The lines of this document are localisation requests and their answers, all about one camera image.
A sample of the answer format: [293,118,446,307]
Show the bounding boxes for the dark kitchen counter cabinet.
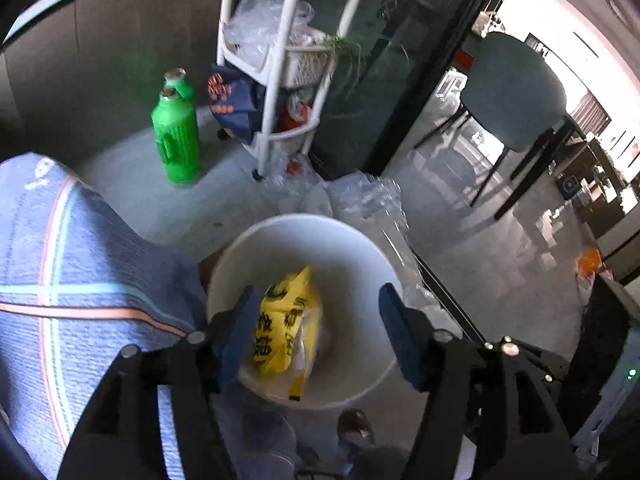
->
[0,0,226,151]

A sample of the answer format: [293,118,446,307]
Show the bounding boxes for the navy printed bag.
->
[207,63,268,143]

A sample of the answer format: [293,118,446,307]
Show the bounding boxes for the yellow printed plastic bag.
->
[252,266,326,401]

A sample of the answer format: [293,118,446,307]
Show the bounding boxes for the grey chair with black legs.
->
[414,31,576,221]

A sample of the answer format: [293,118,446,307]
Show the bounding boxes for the orange plastic bag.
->
[575,247,603,278]

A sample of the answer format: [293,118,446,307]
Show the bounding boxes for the blue plaid tablecloth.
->
[0,154,296,480]

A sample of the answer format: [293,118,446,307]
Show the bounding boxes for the green plastic bottle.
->
[151,87,202,186]
[164,67,196,102]

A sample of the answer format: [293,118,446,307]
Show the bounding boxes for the green onion stalks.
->
[320,32,411,96]

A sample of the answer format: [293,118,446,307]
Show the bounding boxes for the black framed glass door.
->
[305,0,511,181]

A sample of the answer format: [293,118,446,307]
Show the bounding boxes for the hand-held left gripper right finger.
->
[378,282,583,480]

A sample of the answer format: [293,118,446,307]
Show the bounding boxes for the white round bin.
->
[206,213,401,411]

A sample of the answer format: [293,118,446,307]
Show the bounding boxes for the dark box with white icon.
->
[556,174,582,200]

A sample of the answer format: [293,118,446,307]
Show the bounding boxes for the red and white plastic bag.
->
[277,87,316,133]

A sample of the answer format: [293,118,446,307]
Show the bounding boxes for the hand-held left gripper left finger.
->
[57,285,261,480]

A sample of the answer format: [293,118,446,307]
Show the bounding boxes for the crumpled clear plastic sheet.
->
[277,170,436,311]

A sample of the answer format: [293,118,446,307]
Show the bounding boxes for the white tiered storage rack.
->
[216,0,376,181]

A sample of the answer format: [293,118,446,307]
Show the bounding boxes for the clear plastic bags bundle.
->
[222,0,316,68]

